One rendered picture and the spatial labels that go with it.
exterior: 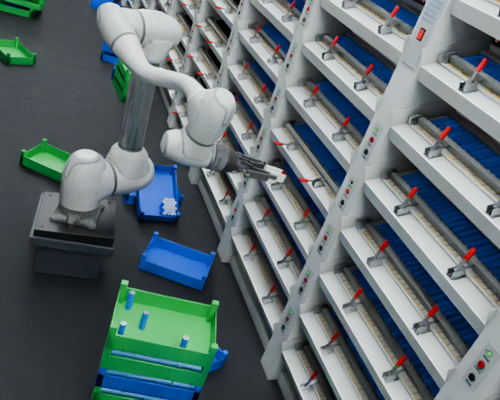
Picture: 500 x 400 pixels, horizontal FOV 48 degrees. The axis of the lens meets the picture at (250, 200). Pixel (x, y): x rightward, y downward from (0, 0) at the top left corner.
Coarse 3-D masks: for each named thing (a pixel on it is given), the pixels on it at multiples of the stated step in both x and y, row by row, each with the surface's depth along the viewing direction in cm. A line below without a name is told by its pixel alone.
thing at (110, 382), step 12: (96, 384) 161; (108, 384) 161; (120, 384) 161; (132, 384) 161; (144, 384) 162; (156, 384) 162; (156, 396) 164; (168, 396) 164; (180, 396) 165; (192, 396) 165
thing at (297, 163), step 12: (276, 120) 233; (288, 120) 235; (300, 120) 237; (276, 132) 233; (276, 144) 232; (288, 156) 219; (300, 156) 217; (300, 168) 211; (312, 192) 201; (324, 192) 198; (324, 204) 192; (324, 216) 194
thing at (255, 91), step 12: (228, 60) 288; (240, 60) 288; (252, 60) 292; (228, 72) 291; (240, 72) 282; (252, 72) 276; (264, 72) 276; (240, 84) 271; (252, 84) 269; (264, 84) 266; (252, 96) 260; (264, 96) 260; (252, 108) 257; (264, 108) 240
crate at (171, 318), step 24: (120, 288) 166; (120, 312) 166; (168, 312) 172; (192, 312) 174; (216, 312) 171; (120, 336) 151; (144, 336) 161; (168, 336) 164; (192, 336) 167; (192, 360) 157
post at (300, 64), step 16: (320, 0) 209; (320, 16) 213; (304, 64) 223; (272, 96) 237; (288, 112) 233; (256, 144) 247; (272, 144) 240; (240, 192) 258; (240, 208) 256; (240, 224) 260; (224, 240) 270; (224, 256) 269
